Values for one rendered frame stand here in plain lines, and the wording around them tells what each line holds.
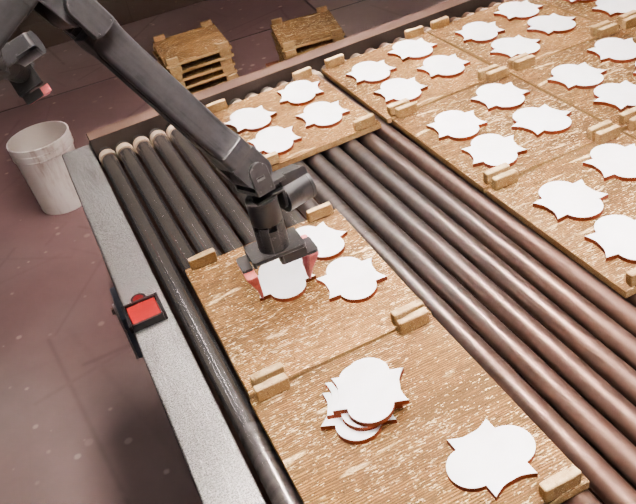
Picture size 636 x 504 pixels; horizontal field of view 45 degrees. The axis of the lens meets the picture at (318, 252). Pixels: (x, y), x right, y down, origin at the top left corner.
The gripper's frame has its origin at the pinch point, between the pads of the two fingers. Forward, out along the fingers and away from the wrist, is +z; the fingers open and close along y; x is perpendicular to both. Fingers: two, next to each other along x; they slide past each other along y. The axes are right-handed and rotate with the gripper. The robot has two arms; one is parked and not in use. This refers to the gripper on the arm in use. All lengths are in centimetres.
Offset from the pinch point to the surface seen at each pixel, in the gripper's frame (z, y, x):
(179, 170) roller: 4, 6, -66
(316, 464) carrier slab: 3.3, 10.3, 39.0
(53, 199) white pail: 85, 52, -239
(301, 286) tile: 2.0, -2.9, 0.2
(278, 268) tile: 2.0, -1.0, -7.7
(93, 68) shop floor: 93, 7, -422
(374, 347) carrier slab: 3.2, -7.8, 21.8
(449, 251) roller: 4.7, -32.3, 4.6
